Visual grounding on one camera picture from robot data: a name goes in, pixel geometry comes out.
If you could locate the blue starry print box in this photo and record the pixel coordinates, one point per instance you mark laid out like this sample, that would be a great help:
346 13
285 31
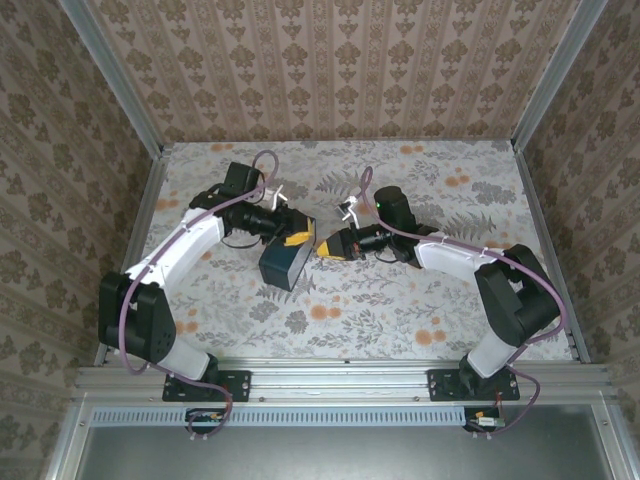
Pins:
280 265

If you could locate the aluminium upright frame post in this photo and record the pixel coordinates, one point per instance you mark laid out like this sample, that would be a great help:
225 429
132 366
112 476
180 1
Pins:
115 80
555 80

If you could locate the aluminium lower frame profile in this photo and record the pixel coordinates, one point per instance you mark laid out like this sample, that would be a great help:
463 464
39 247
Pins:
622 440
65 440

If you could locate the aluminium cross rail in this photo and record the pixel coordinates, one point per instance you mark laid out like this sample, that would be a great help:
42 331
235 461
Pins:
340 382

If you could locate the small electronics board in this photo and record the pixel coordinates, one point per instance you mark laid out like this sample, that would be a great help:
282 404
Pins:
207 417
487 422

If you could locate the floral patterned table cover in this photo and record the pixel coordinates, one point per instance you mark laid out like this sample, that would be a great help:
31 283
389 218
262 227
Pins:
350 310

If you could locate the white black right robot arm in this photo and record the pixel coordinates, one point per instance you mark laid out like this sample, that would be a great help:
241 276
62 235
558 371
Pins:
450 257

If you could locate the grey metal sheet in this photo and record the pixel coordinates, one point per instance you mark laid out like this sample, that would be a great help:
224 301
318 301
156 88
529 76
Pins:
325 455

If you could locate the aluminium side frame rail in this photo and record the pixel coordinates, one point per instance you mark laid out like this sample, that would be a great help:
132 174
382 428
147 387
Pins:
538 210
152 190

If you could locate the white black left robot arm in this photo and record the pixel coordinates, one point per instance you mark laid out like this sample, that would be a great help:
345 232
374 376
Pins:
185 245

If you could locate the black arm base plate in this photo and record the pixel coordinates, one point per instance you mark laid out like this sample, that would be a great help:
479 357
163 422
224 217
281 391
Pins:
235 385
442 385

